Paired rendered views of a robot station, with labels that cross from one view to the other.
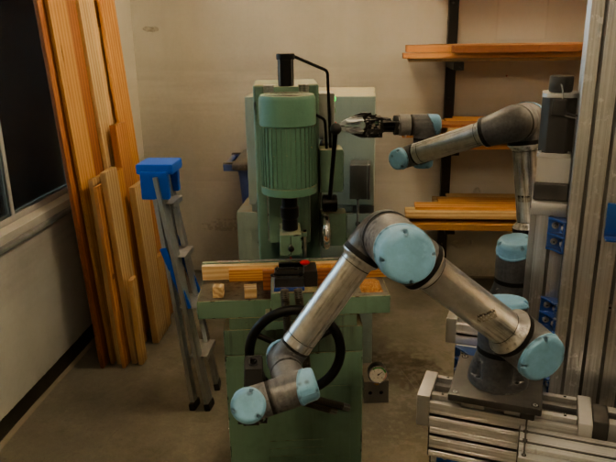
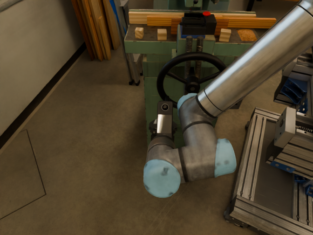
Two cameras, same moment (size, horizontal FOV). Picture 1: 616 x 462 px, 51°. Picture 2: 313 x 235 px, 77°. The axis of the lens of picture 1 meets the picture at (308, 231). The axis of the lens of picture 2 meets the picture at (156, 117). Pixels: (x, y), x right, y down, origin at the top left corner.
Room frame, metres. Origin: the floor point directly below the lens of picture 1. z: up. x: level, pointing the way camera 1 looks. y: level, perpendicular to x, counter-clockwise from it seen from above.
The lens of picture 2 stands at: (1.02, 0.13, 1.32)
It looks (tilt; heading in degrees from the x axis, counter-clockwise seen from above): 48 degrees down; 5
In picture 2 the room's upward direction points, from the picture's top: straight up
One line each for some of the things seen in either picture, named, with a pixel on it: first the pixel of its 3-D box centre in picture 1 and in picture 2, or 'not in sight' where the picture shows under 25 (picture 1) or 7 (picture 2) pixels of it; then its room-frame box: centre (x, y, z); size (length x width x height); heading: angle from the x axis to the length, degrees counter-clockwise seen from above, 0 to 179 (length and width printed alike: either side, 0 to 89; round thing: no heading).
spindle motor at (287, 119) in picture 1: (288, 144); not in sight; (2.00, 0.06, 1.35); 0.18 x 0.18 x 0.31
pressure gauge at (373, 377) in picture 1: (377, 374); not in sight; (1.80, -0.21, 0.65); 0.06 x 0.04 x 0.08; 93
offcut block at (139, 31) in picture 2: (218, 291); (139, 32); (1.87, 0.28, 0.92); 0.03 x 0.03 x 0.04; 87
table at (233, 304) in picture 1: (293, 300); (191, 42); (1.89, 0.05, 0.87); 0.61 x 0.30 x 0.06; 93
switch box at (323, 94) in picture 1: (324, 115); not in sight; (2.33, -0.07, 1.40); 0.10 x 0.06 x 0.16; 3
